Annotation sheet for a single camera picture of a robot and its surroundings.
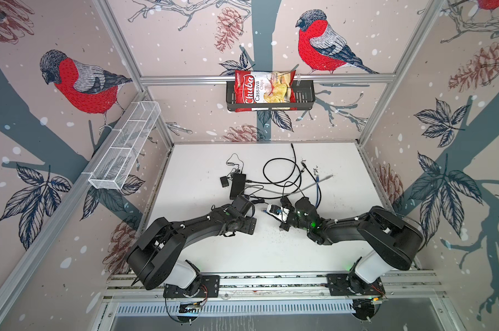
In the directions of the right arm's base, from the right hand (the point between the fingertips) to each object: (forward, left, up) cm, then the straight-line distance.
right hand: (268, 214), depth 87 cm
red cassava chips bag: (+36, +10, +28) cm, 47 cm away
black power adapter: (+19, +23, -3) cm, 30 cm away
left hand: (-3, +9, -3) cm, 11 cm away
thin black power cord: (+30, +21, -3) cm, 37 cm away
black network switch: (+16, +15, -3) cm, 23 cm away
